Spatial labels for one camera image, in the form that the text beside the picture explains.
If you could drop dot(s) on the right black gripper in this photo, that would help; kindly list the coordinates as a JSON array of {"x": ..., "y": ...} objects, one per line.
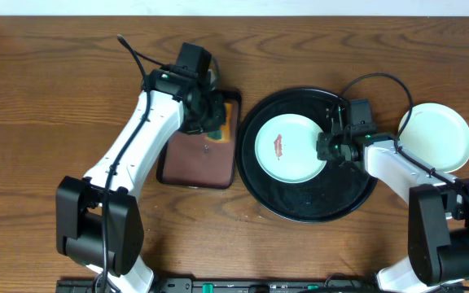
[{"x": 323, "y": 153}]

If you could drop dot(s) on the green plate with stain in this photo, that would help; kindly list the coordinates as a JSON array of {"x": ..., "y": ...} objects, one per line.
[{"x": 436, "y": 134}]

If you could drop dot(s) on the rectangular black water tray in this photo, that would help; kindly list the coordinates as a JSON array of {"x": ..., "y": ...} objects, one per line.
[{"x": 192, "y": 160}]

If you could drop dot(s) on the round black tray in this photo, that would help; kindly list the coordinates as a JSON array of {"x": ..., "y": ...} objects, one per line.
[{"x": 336, "y": 191}]

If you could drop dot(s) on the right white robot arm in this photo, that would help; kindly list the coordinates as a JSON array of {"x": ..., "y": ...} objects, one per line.
[{"x": 438, "y": 234}]

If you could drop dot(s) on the green yellow sponge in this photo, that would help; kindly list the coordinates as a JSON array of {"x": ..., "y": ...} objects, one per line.
[{"x": 223, "y": 134}]

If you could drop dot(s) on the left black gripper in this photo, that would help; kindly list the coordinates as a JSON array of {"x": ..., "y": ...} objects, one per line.
[{"x": 213, "y": 115}]

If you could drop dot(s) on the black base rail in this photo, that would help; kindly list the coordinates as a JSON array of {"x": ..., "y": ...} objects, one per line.
[{"x": 333, "y": 285}]

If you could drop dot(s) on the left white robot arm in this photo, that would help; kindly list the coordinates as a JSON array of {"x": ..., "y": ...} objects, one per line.
[{"x": 98, "y": 222}]

